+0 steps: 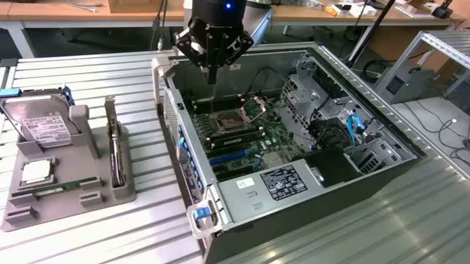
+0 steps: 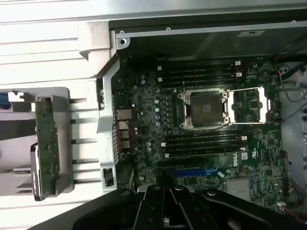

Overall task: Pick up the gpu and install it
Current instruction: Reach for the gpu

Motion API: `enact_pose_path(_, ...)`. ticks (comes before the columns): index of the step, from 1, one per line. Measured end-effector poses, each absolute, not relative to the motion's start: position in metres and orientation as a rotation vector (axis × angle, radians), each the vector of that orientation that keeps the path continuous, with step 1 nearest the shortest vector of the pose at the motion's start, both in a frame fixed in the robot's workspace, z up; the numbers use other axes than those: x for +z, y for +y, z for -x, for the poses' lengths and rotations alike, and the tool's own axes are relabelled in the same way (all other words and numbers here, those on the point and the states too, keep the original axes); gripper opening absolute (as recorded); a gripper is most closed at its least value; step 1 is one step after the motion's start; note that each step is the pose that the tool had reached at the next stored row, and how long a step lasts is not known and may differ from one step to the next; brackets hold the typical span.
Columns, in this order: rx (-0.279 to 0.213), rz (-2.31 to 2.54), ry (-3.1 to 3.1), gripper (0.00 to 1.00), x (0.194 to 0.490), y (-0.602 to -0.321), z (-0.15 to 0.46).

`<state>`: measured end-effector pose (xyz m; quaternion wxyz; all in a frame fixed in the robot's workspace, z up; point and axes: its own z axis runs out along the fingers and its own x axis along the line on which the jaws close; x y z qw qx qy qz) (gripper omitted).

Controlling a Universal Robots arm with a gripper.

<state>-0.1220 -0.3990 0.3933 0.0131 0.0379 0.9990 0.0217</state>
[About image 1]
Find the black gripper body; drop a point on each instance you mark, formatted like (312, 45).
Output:
(217, 13)

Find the graphics card with black fan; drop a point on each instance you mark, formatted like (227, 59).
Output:
(116, 154)

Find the brown cardboard box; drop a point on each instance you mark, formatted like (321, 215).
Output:
(146, 5)

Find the black RAM slot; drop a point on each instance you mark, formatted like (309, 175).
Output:
(220, 101)
(221, 107)

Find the thin locking lever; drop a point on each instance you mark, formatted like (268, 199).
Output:
(212, 104)

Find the metal socket cover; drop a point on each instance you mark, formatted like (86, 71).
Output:
(252, 107)

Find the wooden desk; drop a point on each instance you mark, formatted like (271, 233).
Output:
(319, 16)
(54, 11)

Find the CPU socket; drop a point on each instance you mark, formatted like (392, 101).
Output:
(231, 122)

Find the green motherboard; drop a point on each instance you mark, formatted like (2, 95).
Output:
(271, 132)

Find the dark RAM stick with label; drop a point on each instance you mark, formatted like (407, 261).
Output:
(235, 140)

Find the small white box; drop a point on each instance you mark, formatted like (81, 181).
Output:
(363, 11)

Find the black tripod pole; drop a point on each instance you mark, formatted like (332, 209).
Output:
(372, 27)

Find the blue expansion slot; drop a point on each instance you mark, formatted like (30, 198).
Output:
(227, 157)

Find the silver chipset heatsink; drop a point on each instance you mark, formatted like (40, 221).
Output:
(272, 160)

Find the black expansion slot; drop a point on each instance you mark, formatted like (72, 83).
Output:
(237, 171)
(235, 165)

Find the hard disk with blue caddy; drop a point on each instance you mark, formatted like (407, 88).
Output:
(36, 115)

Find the flat cardboard box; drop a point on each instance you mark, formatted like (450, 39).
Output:
(418, 4)

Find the grey power supply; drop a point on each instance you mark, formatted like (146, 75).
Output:
(237, 200)

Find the metal disk bay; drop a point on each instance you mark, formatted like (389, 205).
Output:
(369, 162)

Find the small black device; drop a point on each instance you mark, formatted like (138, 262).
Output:
(440, 12)

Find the blue case latch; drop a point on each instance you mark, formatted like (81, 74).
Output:
(201, 214)

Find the silver CPU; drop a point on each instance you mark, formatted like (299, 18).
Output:
(36, 171)

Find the green RAM stick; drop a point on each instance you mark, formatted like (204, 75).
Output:
(54, 188)

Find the open black PC case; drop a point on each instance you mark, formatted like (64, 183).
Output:
(367, 192)

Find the grey parts rack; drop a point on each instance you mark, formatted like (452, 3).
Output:
(65, 209)

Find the dark grey table bracket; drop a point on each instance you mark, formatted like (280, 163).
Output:
(6, 62)

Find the aluminium profile frame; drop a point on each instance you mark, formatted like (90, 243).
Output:
(432, 37)

